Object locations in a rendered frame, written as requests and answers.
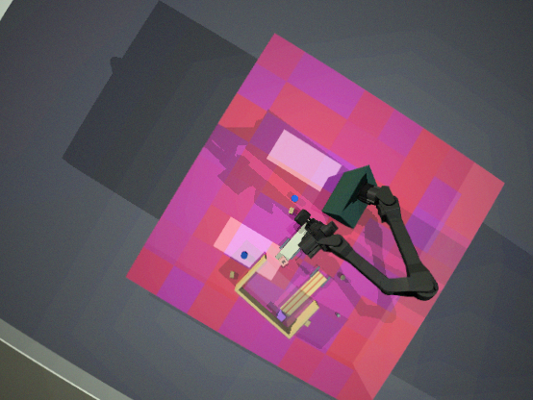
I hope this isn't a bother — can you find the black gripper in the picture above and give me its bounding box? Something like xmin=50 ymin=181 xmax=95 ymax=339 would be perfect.
xmin=294 ymin=210 xmax=323 ymax=236

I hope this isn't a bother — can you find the cream flat strip with red stripes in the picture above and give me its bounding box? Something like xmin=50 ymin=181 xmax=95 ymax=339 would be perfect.
xmin=300 ymin=272 xmax=327 ymax=297

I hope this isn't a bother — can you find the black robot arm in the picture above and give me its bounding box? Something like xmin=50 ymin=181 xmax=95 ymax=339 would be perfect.
xmin=297 ymin=181 xmax=439 ymax=301

